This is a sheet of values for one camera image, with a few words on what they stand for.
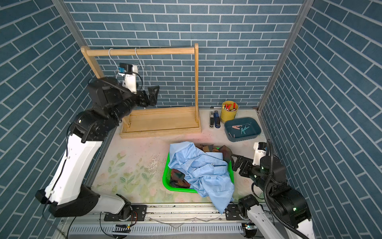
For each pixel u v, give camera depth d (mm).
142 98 495
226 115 1058
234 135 1048
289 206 379
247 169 533
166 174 791
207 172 746
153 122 1102
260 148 528
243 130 1077
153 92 496
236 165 541
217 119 1089
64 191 367
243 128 1081
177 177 751
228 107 1058
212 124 1077
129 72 452
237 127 1085
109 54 675
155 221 722
